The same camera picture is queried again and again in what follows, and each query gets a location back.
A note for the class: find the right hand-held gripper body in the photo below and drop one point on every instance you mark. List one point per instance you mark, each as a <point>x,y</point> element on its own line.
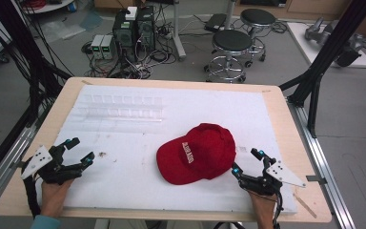
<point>281,173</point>

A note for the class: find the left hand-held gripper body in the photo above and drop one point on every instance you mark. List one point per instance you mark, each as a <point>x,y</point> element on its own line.
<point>36,160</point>

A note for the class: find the red baseball cap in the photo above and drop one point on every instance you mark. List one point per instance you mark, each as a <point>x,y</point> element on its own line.
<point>203,152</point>

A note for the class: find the person's right hand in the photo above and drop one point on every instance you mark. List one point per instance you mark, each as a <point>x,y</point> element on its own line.
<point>264,205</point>

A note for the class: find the person's left hand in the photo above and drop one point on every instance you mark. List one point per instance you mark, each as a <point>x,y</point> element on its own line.
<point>53,197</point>

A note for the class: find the thin wooden stick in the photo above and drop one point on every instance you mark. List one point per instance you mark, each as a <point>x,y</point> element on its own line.
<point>305,206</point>

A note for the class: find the clear plastic rack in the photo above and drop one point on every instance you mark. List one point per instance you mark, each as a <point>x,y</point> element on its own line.
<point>120,108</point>

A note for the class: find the white cloth mat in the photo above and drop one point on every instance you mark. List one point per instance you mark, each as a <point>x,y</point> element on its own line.
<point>178,105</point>

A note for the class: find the grey power supply unit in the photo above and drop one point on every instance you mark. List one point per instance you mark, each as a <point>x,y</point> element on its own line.
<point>97,46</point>
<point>108,46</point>

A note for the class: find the clear plastic sheet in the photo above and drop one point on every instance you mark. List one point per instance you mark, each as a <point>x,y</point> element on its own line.
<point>62,29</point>

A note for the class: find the large black round stool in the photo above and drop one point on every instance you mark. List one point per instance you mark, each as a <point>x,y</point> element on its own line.
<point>232,40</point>

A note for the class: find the white floor platform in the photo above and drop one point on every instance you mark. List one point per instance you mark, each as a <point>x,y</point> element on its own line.
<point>301,44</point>

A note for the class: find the black computer tower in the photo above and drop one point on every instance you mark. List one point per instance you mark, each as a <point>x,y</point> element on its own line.
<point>124,33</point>
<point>146,27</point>

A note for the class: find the small black round stool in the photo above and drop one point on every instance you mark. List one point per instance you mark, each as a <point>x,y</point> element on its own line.
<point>258,17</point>

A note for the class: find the black flat case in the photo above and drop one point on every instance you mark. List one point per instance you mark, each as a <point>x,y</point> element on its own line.
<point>215,22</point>

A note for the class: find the white round table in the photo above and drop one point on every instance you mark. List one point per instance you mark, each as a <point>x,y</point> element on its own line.
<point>49,5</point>

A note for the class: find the grey robot machine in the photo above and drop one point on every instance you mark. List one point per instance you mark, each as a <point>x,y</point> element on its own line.
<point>330,33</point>

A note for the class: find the white box with black plug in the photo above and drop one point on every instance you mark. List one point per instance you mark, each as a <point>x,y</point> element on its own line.
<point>131,13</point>

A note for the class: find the grey metal stand leg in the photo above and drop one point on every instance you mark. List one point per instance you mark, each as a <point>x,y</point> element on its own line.
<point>178,31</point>

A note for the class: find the aluminium rail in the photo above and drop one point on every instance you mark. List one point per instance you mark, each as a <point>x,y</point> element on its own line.
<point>324,165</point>
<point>3,171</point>

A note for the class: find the grey metal bracket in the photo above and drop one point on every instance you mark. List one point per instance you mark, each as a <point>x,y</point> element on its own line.
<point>316,179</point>

